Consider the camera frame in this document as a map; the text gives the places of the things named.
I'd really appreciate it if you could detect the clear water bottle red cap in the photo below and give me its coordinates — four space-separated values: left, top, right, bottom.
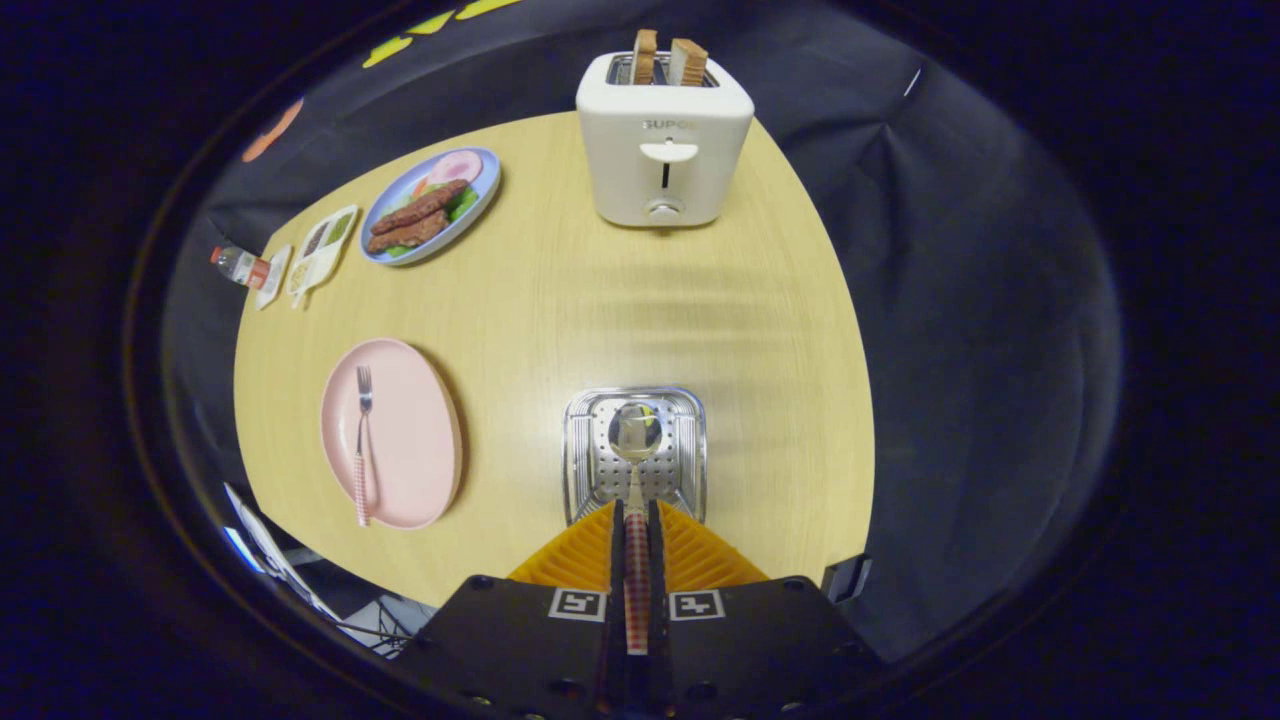
210 246 273 291

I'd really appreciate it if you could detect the white divided condiment tray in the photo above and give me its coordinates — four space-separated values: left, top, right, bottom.
286 204 359 309

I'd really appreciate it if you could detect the white toaster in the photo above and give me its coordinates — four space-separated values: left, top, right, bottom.
576 52 755 229

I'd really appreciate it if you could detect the blue plate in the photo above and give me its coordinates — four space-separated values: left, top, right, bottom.
359 147 502 267

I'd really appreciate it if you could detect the pink plate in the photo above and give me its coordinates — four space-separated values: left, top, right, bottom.
320 338 464 531

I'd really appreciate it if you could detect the brown meat strip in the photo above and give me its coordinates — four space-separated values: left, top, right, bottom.
370 180 469 235
366 210 449 254

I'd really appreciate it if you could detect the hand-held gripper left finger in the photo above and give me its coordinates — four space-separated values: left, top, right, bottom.
395 498 629 720

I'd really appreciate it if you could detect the white square coaster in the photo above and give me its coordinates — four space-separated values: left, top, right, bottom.
254 244 294 311

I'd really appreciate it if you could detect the spoon with checkered handle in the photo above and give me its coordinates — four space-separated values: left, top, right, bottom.
608 402 664 657

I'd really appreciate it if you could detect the metal cutlery drainer basket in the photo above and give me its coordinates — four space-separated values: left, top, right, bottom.
561 386 709 528

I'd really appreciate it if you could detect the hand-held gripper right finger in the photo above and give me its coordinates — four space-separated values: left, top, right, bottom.
648 498 886 717

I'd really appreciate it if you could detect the fork with checkered handle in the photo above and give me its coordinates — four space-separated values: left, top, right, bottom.
353 365 374 528

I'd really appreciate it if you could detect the pink ham slice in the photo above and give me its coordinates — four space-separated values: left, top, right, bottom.
427 150 484 186

